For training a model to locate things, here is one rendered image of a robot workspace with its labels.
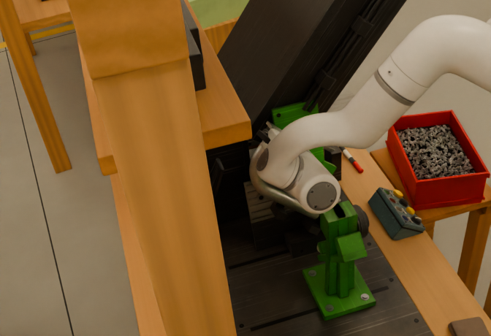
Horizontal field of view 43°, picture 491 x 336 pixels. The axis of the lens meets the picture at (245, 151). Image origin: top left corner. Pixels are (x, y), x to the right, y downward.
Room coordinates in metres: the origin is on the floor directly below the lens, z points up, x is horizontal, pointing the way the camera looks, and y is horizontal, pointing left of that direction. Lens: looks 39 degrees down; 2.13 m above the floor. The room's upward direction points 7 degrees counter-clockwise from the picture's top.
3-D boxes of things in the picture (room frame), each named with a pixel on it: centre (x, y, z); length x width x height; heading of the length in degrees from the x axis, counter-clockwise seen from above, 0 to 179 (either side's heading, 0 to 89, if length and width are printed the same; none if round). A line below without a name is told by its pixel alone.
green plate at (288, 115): (1.21, -0.13, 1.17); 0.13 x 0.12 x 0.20; 12
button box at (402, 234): (1.15, -0.38, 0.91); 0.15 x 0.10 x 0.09; 12
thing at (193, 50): (0.94, 0.10, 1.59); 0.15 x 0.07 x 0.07; 12
